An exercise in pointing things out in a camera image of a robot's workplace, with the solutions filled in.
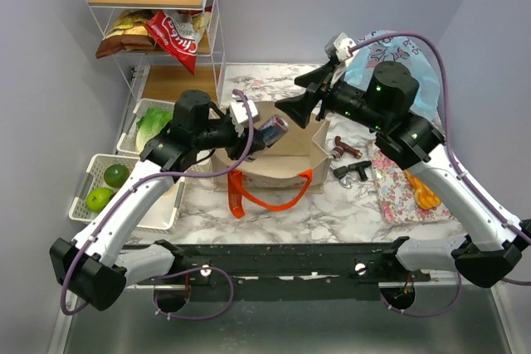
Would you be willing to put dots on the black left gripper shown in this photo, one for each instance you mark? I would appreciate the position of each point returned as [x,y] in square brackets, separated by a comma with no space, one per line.
[239,143]

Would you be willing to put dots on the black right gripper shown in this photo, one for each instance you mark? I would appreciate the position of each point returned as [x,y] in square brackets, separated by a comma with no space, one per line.
[299,108]

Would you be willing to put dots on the green lettuce leaf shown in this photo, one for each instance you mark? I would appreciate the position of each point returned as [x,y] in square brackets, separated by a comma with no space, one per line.
[150,125]

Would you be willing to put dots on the beige canvas tote bag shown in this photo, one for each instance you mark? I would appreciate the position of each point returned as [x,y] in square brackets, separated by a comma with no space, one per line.
[279,177]

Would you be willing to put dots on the green lime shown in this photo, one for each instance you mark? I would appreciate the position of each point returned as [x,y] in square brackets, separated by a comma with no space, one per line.
[116,175]

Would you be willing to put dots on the red white snack packet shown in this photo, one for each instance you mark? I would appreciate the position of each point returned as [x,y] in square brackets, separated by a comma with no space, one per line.
[179,33]

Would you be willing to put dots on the yellow brown chip bag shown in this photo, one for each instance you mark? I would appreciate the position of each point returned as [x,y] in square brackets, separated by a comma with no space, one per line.
[128,33]

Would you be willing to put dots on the braided golden bread loaf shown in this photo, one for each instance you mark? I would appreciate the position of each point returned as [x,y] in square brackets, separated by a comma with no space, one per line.
[423,196]

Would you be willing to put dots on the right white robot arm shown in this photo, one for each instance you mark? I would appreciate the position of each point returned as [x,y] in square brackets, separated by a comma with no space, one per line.
[495,238]

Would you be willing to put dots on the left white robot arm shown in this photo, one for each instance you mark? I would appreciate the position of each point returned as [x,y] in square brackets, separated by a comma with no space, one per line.
[86,265]

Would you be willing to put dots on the white perforated basket rear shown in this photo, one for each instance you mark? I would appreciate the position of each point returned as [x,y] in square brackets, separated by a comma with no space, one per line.
[126,142]

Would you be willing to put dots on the white perforated basket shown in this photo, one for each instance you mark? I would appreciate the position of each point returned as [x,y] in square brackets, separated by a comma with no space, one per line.
[126,142]
[162,216]

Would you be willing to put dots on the black pipe tee fitting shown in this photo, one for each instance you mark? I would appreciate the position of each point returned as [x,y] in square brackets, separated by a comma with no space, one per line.
[358,167]

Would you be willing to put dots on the silver open-end wrench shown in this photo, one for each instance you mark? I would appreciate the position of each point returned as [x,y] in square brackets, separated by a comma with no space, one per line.
[345,180]

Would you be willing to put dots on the white perforated basket front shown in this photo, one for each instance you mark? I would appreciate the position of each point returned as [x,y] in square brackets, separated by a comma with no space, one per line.
[162,216]

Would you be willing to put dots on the floral pattern tray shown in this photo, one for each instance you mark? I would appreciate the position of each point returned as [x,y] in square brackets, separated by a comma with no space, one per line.
[395,194]

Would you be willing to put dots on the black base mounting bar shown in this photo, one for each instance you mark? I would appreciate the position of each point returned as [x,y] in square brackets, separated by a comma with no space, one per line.
[282,272]

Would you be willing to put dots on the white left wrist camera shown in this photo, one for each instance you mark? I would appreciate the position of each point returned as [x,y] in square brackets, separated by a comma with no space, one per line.
[243,115]

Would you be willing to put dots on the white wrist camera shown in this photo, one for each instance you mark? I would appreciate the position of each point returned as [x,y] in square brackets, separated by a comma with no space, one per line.
[243,115]
[340,51]

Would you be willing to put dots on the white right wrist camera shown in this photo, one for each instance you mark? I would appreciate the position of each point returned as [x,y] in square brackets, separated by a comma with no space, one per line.
[340,51]

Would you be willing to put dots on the dark red handled tool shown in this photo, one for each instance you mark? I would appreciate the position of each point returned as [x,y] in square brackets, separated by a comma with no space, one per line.
[340,148]

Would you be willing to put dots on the white wire shelf rack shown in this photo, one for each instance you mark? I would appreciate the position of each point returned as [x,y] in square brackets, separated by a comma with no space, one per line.
[155,74]

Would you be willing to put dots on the aluminium rail frame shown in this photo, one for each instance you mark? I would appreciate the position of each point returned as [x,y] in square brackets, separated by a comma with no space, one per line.
[215,312]

